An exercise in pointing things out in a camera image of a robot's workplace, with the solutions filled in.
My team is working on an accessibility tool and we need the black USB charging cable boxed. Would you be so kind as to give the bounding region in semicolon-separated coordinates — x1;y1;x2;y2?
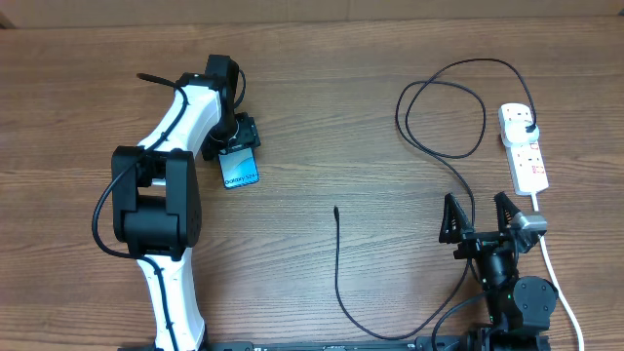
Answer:
332;58;540;342

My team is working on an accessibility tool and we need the white charger plug adapter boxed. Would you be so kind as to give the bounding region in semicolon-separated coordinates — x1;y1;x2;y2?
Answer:
501;119;540;147

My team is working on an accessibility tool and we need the white power strip cord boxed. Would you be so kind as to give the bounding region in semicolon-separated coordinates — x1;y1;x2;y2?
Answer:
529;192;585;351

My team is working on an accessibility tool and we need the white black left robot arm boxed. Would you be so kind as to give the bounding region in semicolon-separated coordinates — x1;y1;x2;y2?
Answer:
102;55;260;350

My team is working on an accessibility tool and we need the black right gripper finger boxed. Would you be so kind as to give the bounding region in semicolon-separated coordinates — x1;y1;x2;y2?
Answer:
439;193;474;244
493;192;521;232

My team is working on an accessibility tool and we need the white power strip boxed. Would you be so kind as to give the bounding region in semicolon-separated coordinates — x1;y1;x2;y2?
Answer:
498;102;549;196

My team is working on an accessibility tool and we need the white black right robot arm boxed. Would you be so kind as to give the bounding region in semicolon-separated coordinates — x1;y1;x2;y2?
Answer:
430;192;559;351

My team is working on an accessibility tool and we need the Samsung Galaxy S24+ smartphone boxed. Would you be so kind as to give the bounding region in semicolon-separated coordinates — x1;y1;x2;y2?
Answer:
218;148;259;189

